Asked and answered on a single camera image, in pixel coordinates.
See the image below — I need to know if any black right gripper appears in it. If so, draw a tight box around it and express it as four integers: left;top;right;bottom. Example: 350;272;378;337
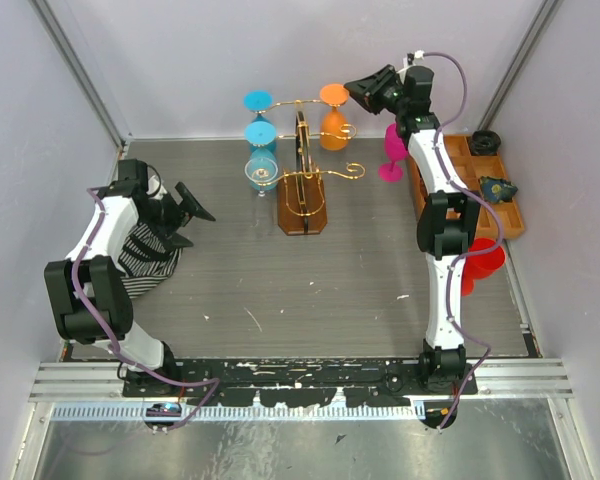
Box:
341;64;405;115

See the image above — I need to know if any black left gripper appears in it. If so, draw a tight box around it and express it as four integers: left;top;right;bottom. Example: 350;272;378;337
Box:
141;182;215;250

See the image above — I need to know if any black white striped bag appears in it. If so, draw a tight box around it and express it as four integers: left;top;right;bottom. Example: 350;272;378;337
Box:
118;223;182;299

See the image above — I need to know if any orange plastic wine glass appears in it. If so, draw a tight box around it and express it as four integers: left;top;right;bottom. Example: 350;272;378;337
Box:
319;83;349;151

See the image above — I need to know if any magenta plastic wine glass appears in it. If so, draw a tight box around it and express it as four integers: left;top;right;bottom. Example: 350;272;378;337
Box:
378;123;408;183

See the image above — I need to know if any clear glass wine glass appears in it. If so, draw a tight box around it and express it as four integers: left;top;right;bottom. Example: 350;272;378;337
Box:
244;157;278;197

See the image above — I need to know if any light blue front wine glass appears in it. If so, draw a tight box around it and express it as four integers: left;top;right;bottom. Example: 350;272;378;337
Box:
245;123;278;165

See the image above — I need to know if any light blue wine glass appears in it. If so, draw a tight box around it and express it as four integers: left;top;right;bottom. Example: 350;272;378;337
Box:
243;90;274;130
245;123;278;165

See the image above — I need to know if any red plastic wine glass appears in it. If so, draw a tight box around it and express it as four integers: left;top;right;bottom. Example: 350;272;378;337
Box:
461;246;506;296

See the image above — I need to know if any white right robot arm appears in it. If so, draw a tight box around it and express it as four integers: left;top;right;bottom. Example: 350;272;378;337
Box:
344;65;480;394

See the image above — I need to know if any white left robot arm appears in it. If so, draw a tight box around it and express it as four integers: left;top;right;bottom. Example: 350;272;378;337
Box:
44;159;215;396

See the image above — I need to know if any blue yellow patterned fabric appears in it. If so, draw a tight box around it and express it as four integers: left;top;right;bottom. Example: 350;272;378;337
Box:
479;176;518;204

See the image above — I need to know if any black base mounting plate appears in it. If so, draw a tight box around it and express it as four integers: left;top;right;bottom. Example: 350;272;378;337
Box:
117;357;462;408

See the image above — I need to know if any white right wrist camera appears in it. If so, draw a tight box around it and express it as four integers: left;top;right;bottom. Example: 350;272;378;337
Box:
406;50;425;66

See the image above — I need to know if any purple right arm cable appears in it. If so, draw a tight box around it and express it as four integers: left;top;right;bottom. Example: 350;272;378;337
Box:
419;49;505;431

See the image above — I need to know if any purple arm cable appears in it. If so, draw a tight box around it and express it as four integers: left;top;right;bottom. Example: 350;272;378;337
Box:
87;185;221;434
419;49;505;431

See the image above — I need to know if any black ring rolled fabric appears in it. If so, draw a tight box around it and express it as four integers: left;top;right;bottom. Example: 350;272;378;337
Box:
468;130;502;156

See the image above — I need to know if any gold wire wine glass rack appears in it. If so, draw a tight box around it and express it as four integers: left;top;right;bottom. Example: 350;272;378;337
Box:
264;100;366;236

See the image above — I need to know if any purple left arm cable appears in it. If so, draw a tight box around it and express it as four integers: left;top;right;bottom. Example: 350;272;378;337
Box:
87;185;221;434

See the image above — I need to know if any aluminium front rail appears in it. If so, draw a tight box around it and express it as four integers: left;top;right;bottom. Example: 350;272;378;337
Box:
30;358;573;403

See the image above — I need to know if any white cable duct strip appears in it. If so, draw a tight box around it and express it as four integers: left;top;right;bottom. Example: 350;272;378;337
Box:
50;401;425;422

